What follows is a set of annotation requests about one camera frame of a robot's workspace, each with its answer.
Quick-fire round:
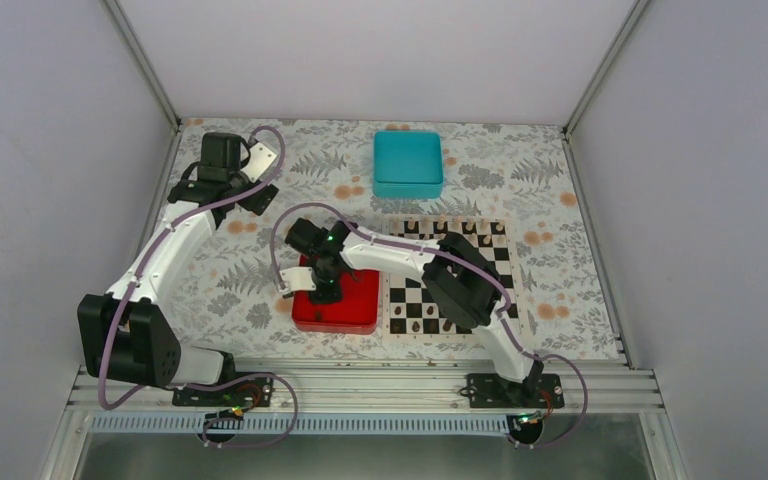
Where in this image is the red plastic tray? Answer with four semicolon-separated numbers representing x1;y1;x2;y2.
290;256;380;335

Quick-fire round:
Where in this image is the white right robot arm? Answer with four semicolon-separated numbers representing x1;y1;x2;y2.
275;219;542;407

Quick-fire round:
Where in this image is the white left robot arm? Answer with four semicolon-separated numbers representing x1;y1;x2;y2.
77;132;282;405

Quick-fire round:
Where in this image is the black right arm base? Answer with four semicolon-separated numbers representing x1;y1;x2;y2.
458;367;565;445

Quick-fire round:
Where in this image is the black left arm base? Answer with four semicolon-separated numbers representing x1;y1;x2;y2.
172;353;274;444

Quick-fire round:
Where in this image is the row of light chess pieces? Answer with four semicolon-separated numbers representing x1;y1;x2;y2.
382;215;508;248

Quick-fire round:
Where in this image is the floral patterned table mat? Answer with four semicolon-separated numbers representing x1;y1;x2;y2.
140;119;619;363

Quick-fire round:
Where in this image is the black white chessboard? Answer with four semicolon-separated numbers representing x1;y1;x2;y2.
382;235;522;344

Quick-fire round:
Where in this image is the teal plastic box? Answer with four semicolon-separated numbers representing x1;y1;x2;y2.
372;130;444;200

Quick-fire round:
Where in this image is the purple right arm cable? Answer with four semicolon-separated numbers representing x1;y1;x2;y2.
269;203;591;452

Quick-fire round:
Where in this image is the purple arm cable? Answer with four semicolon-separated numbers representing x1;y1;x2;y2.
269;203;591;452
97;125;300;452

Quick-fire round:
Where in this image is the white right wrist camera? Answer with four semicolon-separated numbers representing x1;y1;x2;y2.
278;266;317;297

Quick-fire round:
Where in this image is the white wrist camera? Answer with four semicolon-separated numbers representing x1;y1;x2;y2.
241;142;278;182
278;266;317;297

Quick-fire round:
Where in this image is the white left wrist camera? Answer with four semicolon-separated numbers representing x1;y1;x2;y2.
241;142;278;182

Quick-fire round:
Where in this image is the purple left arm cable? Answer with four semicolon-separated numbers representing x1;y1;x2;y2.
97;125;300;452

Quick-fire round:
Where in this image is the aluminium frame rail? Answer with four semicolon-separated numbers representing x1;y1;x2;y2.
42;360;688;479

